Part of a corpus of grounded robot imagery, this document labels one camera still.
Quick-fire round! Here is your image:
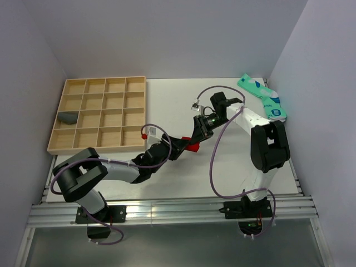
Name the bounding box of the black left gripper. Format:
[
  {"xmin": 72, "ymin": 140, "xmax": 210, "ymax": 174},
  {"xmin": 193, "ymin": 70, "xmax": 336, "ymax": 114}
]
[{"xmin": 151, "ymin": 133, "xmax": 190, "ymax": 174}]

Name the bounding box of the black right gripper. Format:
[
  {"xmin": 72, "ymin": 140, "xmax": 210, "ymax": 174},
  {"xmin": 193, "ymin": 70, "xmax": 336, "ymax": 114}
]
[{"xmin": 190, "ymin": 113, "xmax": 230, "ymax": 146}]

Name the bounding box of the red Santa sock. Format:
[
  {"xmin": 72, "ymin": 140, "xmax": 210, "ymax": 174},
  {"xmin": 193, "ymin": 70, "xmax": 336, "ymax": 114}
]
[{"xmin": 181, "ymin": 136, "xmax": 200, "ymax": 152}]

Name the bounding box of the grey sock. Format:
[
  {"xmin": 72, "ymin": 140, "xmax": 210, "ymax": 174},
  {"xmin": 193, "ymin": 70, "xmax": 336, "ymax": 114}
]
[{"xmin": 57, "ymin": 112, "xmax": 78, "ymax": 125}]

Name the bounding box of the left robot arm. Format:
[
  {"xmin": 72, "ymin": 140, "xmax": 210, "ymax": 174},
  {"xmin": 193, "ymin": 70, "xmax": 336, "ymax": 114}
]
[{"xmin": 52, "ymin": 134, "xmax": 191, "ymax": 222}]

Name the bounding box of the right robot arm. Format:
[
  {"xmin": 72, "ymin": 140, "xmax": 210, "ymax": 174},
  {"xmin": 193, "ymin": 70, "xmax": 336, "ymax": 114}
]
[{"xmin": 190, "ymin": 92, "xmax": 290, "ymax": 217}]

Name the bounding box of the wooden compartment tray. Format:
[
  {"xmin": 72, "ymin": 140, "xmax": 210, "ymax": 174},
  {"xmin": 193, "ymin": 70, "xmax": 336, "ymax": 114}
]
[{"xmin": 47, "ymin": 76, "xmax": 146, "ymax": 155}]

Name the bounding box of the mint green patterned sock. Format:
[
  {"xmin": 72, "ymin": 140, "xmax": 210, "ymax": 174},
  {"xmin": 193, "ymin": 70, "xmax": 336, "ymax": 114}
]
[{"xmin": 238, "ymin": 74, "xmax": 287, "ymax": 122}]

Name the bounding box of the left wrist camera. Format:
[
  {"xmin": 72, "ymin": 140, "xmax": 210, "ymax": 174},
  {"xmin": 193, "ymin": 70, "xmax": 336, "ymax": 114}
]
[{"xmin": 141, "ymin": 127, "xmax": 160, "ymax": 146}]

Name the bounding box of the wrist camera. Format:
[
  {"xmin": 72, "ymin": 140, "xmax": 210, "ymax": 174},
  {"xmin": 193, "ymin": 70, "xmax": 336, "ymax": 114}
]
[
  {"xmin": 191, "ymin": 103, "xmax": 204, "ymax": 115},
  {"xmin": 141, "ymin": 127, "xmax": 160, "ymax": 146}
]

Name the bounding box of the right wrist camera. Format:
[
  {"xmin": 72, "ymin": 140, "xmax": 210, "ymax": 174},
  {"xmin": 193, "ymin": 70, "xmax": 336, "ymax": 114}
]
[{"xmin": 191, "ymin": 103, "xmax": 204, "ymax": 115}]

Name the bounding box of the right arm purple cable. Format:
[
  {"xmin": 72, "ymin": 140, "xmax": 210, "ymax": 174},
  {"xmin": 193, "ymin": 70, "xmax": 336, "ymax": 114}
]
[{"xmin": 196, "ymin": 85, "xmax": 276, "ymax": 238}]

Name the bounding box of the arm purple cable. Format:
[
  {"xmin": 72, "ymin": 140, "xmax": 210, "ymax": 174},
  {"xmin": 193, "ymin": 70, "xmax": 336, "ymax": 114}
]
[
  {"xmin": 196, "ymin": 85, "xmax": 276, "ymax": 238},
  {"xmin": 50, "ymin": 124, "xmax": 172, "ymax": 246}
]

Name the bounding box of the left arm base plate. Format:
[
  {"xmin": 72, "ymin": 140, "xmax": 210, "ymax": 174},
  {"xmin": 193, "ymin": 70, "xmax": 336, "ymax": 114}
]
[{"xmin": 75, "ymin": 205, "xmax": 126, "ymax": 224}]

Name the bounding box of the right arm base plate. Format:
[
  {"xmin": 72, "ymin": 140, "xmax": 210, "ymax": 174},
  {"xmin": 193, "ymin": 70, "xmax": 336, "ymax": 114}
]
[{"xmin": 219, "ymin": 196, "xmax": 273, "ymax": 219}]

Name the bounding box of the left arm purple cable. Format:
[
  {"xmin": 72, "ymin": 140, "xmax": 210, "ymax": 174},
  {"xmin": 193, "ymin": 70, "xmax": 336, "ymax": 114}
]
[{"xmin": 50, "ymin": 124, "xmax": 172, "ymax": 246}]

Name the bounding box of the aluminium frame rail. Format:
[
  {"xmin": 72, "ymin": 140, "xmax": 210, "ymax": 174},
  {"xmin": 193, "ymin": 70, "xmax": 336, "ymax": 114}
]
[{"xmin": 26, "ymin": 195, "xmax": 318, "ymax": 228}]

